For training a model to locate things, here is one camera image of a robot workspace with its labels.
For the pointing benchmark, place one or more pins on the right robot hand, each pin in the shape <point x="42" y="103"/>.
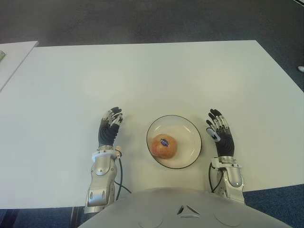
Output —
<point x="225" y="142"/>

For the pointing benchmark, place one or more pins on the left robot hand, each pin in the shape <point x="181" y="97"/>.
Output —
<point x="108" y="133"/>

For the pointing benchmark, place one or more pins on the red apple with sticker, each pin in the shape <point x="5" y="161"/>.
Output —
<point x="164" y="148"/>

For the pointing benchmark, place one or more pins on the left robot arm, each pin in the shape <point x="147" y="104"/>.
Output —
<point x="101" y="180"/>

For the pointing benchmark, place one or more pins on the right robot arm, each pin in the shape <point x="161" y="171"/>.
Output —
<point x="234" y="178"/>

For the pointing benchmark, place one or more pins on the white plate with black rim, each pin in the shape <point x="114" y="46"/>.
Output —
<point x="187" y="133"/>

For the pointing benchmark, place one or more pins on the grey robot torso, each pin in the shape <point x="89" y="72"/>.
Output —
<point x="185" y="209"/>

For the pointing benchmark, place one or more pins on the white side table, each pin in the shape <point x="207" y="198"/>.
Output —
<point x="14" y="59"/>

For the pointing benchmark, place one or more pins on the green packet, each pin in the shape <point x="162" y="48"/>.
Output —
<point x="2" y="57"/>

